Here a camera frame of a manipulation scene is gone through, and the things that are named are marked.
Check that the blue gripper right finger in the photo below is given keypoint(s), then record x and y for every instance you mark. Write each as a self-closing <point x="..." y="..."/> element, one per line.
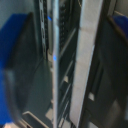
<point x="118" y="60"/>

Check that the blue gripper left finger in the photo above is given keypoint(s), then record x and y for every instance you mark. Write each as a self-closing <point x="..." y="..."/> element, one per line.
<point x="16" y="66"/>

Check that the black toaster oven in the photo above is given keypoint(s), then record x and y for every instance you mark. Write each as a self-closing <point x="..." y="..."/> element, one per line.
<point x="66" y="66"/>

